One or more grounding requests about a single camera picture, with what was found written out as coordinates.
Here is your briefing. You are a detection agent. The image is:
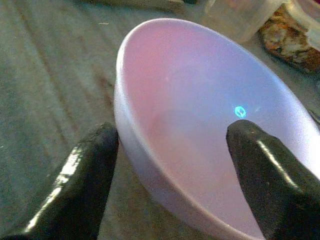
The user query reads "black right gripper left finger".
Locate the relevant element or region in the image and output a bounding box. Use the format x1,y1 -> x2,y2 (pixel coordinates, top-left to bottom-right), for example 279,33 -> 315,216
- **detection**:
0,121 -> 119,240

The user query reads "white bowl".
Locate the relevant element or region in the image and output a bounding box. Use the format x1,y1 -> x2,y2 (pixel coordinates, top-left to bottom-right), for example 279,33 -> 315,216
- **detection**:
113,17 -> 320,240

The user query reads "brown patterned trivet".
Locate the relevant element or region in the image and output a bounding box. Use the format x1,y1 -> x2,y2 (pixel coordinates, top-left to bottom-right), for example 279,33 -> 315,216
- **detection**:
257,6 -> 320,76

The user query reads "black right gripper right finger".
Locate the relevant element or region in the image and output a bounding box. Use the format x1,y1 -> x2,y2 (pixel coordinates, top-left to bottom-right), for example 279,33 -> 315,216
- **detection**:
226,119 -> 320,240

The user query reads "clear plastic container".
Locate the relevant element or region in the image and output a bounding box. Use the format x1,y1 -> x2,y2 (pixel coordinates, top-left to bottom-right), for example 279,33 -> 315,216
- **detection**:
203,0 -> 292,44

